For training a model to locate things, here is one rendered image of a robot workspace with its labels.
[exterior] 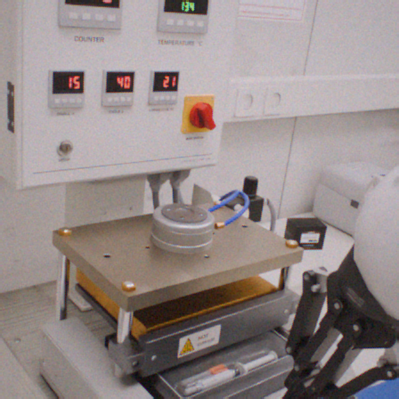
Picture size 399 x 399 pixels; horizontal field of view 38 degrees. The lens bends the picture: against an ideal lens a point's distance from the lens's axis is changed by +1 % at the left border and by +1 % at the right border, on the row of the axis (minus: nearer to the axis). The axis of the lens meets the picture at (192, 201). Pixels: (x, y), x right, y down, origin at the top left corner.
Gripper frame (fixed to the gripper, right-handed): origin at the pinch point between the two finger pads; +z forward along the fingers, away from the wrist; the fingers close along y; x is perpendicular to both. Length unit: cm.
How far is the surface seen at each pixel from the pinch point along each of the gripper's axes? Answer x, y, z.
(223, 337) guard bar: -0.5, -11.2, 3.8
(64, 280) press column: -13.5, -27.7, 7.5
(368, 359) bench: 51, -12, 34
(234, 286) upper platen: 4.5, -16.7, 2.4
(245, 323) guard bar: 2.8, -11.6, 3.1
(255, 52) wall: 59, -82, 4
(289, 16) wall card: 69, -85, -5
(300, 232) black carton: 66, -50, 37
